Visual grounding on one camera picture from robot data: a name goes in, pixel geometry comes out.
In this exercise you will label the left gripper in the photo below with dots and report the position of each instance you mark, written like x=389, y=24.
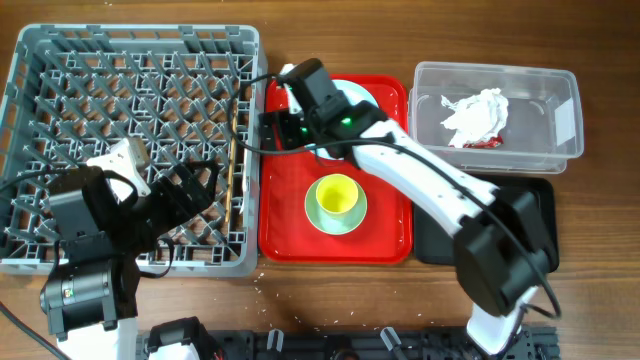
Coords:
x=166, y=190

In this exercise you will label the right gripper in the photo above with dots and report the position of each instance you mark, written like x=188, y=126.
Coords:
x=280, y=118

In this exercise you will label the white plastic fork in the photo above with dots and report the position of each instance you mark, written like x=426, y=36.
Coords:
x=245, y=181

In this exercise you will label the wooden chopstick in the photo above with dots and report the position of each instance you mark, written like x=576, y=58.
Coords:
x=232, y=162

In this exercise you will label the yellow cup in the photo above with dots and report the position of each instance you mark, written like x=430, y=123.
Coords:
x=336, y=194

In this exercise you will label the white napkin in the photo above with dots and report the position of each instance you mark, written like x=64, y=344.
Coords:
x=476, y=118

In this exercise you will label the red snack wrapper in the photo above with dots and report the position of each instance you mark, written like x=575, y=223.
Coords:
x=493, y=142

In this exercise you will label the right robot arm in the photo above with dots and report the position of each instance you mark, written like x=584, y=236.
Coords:
x=502, y=251

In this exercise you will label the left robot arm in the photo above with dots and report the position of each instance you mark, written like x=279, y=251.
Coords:
x=90, y=300

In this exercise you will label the grey dishwasher rack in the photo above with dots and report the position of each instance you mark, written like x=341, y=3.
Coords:
x=73, y=91

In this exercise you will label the light blue plate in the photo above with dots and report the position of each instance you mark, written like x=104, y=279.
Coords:
x=355, y=93

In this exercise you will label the red plastic tray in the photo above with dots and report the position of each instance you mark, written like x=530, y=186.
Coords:
x=286, y=234

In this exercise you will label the green saucer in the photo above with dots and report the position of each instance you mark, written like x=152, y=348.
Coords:
x=335, y=225

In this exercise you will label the black plastic tray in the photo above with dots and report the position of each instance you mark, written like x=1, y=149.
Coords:
x=432, y=245

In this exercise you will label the clear plastic bin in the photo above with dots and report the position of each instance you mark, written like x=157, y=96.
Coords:
x=544, y=128

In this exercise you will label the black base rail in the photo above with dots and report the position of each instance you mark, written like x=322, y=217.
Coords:
x=531, y=343

